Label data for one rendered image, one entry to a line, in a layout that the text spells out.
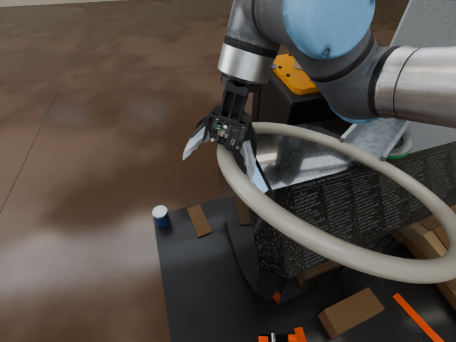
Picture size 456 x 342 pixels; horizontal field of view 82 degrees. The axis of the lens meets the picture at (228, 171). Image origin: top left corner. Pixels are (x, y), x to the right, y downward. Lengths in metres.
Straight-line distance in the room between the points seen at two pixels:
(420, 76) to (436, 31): 0.65
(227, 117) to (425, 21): 0.71
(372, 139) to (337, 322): 1.01
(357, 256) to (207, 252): 1.45
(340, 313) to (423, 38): 1.26
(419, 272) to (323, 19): 0.32
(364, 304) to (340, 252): 1.33
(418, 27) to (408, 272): 0.76
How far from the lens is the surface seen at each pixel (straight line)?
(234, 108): 0.46
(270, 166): 1.06
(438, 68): 0.36
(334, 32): 0.33
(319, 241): 0.36
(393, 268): 0.40
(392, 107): 0.38
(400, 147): 1.25
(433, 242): 2.00
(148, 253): 1.85
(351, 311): 1.65
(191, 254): 1.77
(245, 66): 0.43
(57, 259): 2.07
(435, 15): 1.00
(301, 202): 1.04
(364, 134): 0.90
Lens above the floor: 1.61
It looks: 47 degrees down
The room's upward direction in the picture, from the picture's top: straight up
